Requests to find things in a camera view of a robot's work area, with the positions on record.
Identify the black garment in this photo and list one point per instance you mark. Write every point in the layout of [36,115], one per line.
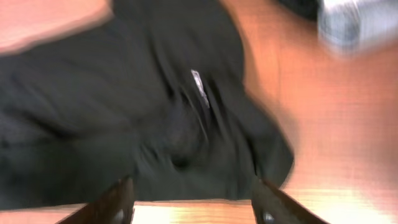
[307,9]
[156,93]

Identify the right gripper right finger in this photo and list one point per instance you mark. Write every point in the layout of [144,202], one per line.
[272,206]

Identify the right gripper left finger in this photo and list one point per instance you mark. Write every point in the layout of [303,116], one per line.
[115,206]

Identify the black garment in pile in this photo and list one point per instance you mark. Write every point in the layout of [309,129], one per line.
[307,9]

